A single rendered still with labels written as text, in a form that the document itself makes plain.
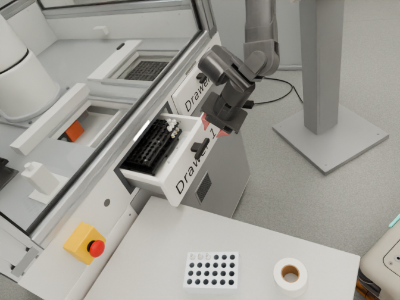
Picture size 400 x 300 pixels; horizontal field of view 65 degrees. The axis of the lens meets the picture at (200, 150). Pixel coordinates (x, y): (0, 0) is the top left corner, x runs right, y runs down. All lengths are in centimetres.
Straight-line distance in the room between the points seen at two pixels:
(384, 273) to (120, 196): 93
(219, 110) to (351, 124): 149
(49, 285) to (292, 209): 125
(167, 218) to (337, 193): 112
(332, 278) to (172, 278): 36
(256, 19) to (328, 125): 147
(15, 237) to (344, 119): 186
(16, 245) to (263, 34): 64
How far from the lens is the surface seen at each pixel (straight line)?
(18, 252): 76
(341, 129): 208
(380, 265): 133
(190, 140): 84
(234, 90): 65
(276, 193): 182
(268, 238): 81
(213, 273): 77
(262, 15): 66
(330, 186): 184
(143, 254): 88
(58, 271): 85
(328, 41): 172
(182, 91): 104
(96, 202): 85
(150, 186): 86
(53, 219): 78
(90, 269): 92
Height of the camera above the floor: 148
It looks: 43 degrees down
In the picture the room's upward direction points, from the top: 21 degrees counter-clockwise
